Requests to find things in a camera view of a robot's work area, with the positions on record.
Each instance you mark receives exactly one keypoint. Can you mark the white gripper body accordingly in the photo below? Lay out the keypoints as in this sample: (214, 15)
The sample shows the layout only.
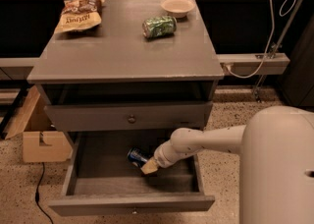
(161, 156)

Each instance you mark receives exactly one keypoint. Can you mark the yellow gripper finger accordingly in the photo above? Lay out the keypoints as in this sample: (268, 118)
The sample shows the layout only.
(150, 166)

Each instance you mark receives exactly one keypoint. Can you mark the blue pepsi can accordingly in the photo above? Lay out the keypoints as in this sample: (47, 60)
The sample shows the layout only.
(137, 157)

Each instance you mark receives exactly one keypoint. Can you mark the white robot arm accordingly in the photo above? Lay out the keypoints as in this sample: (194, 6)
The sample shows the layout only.
(276, 150)

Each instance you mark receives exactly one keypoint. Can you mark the closed grey upper drawer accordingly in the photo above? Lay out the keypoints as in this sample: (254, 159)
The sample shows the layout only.
(115, 117)

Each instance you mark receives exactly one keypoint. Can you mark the open grey lower drawer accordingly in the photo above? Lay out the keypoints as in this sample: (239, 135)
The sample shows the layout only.
(100, 180)

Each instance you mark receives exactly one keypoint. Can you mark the grey drawer cabinet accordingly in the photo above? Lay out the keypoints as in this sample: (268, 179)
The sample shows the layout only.
(116, 64)

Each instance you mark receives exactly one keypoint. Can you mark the green soda can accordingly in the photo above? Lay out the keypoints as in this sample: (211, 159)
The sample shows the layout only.
(159, 26)

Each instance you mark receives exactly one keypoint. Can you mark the cardboard box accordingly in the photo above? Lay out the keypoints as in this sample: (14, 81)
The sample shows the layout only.
(41, 143)

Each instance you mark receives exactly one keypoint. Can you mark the white bowl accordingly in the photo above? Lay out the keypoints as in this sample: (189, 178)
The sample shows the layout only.
(178, 8)

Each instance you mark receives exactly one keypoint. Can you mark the brown chip bag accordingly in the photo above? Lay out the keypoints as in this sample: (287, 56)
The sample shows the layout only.
(79, 15)

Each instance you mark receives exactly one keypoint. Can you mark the grey wall rail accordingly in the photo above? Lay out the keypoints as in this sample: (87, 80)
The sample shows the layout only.
(256, 63)

